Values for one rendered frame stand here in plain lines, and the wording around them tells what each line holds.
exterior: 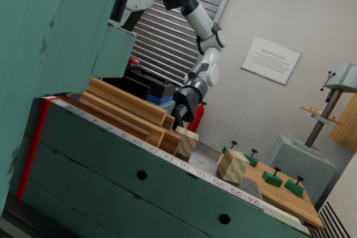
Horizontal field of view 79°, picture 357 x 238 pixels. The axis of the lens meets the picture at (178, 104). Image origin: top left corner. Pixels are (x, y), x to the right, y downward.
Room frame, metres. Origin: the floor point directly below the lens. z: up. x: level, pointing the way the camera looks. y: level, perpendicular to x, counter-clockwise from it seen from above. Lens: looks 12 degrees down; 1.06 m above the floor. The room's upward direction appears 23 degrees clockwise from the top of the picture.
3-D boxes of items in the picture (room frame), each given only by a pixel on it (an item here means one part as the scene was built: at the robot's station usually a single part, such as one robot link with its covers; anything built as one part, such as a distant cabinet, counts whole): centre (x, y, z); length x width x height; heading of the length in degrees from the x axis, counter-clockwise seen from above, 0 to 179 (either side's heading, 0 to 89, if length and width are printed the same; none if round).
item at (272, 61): (3.07, -0.91, 1.48); 0.64 x 0.02 x 0.46; 73
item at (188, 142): (0.40, -0.04, 0.92); 0.05 x 0.04 x 0.04; 87
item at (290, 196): (1.45, -0.75, 0.32); 0.66 x 0.57 x 0.64; 75
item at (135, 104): (0.36, 0.10, 0.94); 0.18 x 0.02 x 0.07; 81
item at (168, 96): (0.48, 0.09, 0.99); 0.13 x 0.11 x 0.06; 81
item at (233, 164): (0.37, -0.13, 0.92); 0.03 x 0.03 x 0.05; 14
